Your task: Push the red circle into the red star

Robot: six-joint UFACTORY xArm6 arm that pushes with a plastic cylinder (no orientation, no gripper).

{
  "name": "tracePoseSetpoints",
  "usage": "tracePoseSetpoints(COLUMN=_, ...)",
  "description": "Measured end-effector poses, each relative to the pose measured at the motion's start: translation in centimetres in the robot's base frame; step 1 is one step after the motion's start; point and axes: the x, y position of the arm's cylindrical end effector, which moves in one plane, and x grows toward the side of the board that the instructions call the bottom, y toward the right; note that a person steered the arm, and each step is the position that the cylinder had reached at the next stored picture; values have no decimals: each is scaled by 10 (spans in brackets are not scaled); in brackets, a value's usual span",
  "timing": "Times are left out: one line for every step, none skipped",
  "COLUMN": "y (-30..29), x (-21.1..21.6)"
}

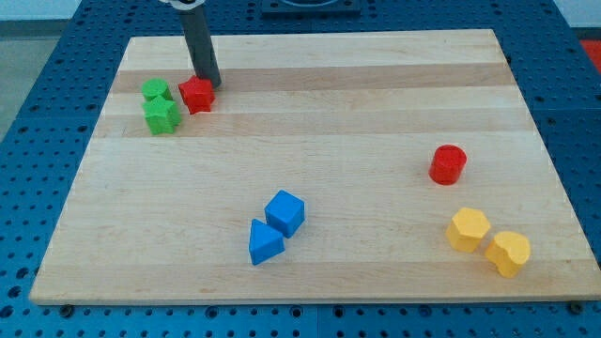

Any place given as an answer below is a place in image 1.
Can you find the blue cube block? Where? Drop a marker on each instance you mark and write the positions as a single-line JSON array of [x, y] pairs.
[[285, 212]]

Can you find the white rod mount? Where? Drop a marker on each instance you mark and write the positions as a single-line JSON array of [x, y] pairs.
[[182, 3]]

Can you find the green cylinder block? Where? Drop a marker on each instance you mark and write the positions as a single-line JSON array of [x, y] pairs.
[[156, 87]]

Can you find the wooden board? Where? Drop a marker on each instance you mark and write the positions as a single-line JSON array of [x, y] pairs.
[[348, 123]]

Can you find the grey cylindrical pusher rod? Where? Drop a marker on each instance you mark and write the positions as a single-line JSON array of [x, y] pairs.
[[196, 33]]

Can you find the blue triangle block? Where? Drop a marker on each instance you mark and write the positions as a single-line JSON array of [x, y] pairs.
[[264, 242]]

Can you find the red star block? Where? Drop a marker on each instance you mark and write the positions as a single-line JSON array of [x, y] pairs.
[[197, 94]]

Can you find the yellow heart block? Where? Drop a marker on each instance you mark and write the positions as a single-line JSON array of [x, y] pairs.
[[509, 251]]

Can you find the green star block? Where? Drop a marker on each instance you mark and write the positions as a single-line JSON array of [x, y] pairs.
[[161, 115]]

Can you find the red cylinder block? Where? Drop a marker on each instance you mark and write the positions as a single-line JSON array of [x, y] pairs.
[[447, 164]]

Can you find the yellow hexagon block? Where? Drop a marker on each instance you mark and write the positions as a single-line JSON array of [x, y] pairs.
[[467, 229]]

